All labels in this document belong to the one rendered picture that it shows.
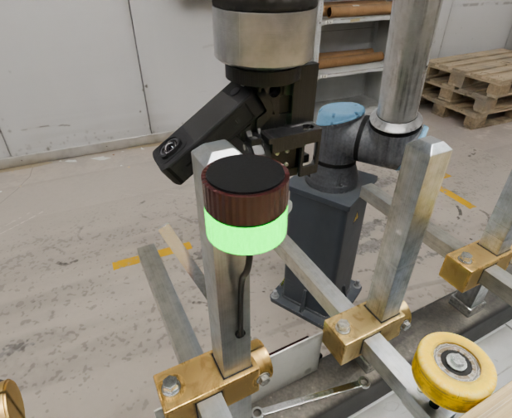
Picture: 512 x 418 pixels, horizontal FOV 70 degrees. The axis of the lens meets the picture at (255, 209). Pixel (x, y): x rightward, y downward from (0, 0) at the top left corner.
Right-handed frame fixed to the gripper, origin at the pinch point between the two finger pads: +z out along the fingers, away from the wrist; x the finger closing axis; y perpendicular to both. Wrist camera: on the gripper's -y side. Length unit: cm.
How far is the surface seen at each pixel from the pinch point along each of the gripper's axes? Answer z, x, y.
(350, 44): 46, 245, 220
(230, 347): 6.6, -9.6, -6.4
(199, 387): 11.8, -9.6, -10.3
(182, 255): 0.3, -0.2, -8.1
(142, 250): 13.6, 18.1, -10.8
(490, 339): 37, -13, 49
